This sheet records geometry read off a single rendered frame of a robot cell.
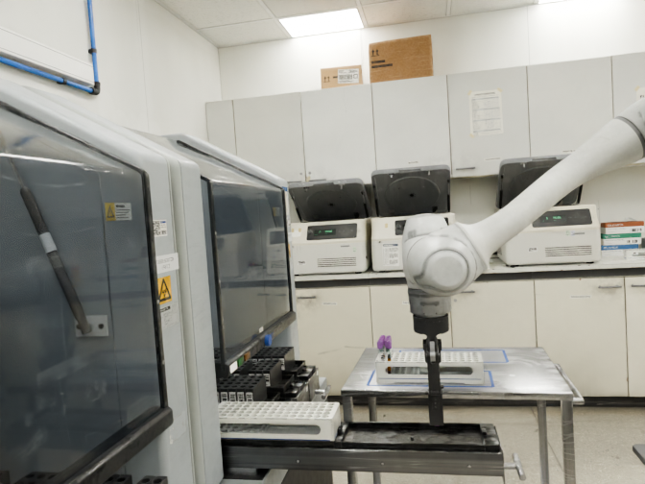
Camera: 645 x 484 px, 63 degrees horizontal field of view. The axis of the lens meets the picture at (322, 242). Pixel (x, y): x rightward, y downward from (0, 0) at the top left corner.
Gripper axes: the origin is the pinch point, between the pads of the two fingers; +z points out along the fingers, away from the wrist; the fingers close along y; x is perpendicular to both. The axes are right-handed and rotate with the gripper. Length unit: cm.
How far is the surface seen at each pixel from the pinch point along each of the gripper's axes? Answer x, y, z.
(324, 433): -24.1, 3.3, 4.9
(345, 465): -19.7, 5.1, 11.0
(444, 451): 1.4, 4.9, 7.6
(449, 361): 4.3, -33.6, 0.0
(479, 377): 11.9, -32.9, 4.4
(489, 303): 36, -230, 21
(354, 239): -48, -231, -24
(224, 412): -48.7, -0.4, 1.9
